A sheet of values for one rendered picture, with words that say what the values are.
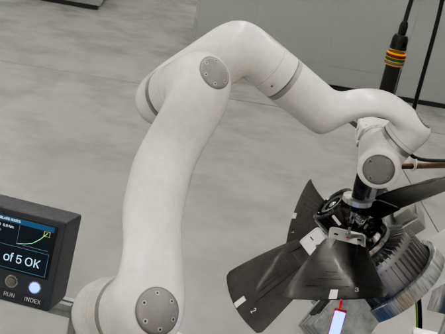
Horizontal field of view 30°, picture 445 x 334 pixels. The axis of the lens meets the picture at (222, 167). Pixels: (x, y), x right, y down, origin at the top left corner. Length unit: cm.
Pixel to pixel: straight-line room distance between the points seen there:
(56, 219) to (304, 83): 57
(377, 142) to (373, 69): 601
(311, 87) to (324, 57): 599
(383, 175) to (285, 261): 57
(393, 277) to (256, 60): 78
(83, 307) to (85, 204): 328
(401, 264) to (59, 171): 320
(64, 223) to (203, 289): 234
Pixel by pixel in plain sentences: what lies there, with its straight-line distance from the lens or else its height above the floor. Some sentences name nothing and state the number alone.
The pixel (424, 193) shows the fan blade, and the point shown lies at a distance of 199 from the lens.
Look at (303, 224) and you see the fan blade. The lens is 230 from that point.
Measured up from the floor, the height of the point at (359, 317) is 101.
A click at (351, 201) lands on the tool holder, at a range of 192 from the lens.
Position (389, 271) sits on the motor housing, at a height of 112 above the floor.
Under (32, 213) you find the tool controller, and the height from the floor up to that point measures 125.
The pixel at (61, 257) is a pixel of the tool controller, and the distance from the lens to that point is 170.
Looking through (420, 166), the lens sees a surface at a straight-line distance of 200.
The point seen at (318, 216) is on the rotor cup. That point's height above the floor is 119.
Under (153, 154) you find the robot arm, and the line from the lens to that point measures 131.
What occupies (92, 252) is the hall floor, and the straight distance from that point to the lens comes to 412.
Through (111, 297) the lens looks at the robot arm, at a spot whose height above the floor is 137.
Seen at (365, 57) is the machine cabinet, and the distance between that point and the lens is 756.
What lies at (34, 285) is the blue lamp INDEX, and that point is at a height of 112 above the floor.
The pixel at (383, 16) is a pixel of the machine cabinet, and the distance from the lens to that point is 749.
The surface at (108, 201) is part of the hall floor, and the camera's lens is 464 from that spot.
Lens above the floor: 203
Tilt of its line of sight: 22 degrees down
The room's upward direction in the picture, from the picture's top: 11 degrees clockwise
